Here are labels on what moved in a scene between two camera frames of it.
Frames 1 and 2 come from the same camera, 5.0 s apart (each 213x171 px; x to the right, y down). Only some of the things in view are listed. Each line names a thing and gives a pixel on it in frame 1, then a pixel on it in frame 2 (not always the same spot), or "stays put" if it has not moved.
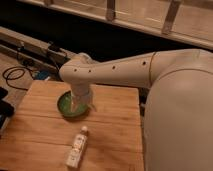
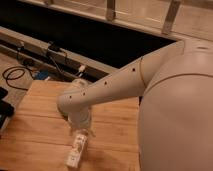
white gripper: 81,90 to 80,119
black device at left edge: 6,109 stays put
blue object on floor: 42,75 stays put
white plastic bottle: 75,154 stays put
